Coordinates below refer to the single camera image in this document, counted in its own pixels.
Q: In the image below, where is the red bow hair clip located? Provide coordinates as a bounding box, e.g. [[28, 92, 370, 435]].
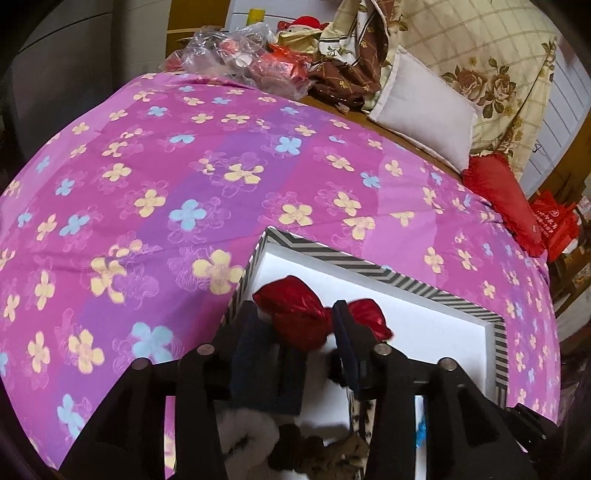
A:
[[252, 275, 394, 353]]

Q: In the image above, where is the white fluffy scrunchie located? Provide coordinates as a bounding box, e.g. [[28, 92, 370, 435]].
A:
[[216, 408, 280, 479]]

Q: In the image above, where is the brown scrunchie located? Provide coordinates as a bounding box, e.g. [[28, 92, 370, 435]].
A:
[[294, 434, 370, 480]]

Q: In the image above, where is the leopard print hair bow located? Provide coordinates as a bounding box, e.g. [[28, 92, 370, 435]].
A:
[[348, 391, 377, 445]]

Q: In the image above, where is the striped white tray box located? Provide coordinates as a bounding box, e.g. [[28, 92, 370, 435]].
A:
[[216, 226, 510, 480]]

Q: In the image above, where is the pink floral bedsheet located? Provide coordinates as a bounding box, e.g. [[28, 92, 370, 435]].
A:
[[1, 73, 560, 466]]

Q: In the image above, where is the red cushion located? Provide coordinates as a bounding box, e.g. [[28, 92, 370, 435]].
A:
[[462, 152, 546, 258]]

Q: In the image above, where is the red shopping bag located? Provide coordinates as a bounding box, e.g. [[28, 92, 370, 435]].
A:
[[531, 190, 579, 262]]

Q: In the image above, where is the white pillow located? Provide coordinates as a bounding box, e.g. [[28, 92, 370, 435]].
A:
[[369, 47, 481, 173]]

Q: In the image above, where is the brown patterned cloth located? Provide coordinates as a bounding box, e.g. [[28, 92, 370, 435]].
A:
[[308, 0, 402, 109]]

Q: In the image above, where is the clear plastic bag of items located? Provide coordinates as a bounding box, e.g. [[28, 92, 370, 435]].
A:
[[160, 22, 315, 100]]

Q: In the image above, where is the red santa plush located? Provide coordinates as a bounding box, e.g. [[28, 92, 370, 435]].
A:
[[276, 15, 329, 49]]

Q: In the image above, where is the floral beige quilt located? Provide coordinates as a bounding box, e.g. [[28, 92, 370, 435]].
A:
[[361, 1, 558, 178]]

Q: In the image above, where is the grey wardrobe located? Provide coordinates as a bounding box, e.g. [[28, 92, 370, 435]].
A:
[[1, 1, 171, 162]]

